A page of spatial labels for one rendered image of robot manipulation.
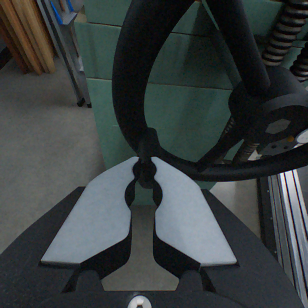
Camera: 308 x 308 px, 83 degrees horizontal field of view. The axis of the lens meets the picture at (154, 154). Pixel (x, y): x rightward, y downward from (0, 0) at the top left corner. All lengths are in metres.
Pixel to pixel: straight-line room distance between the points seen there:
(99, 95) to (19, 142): 0.99
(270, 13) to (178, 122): 0.27
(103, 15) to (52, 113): 1.16
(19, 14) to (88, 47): 1.37
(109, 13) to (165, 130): 0.26
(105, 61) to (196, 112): 0.22
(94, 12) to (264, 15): 0.21
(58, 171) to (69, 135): 0.26
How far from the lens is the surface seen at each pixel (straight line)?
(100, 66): 0.36
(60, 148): 1.20
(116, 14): 0.32
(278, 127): 0.19
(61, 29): 1.20
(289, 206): 1.01
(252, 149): 0.35
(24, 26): 1.72
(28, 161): 1.22
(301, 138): 0.51
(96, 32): 0.33
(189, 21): 0.33
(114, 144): 0.50
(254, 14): 0.24
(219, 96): 0.41
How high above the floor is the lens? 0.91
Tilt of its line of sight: 55 degrees down
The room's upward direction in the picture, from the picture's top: 11 degrees clockwise
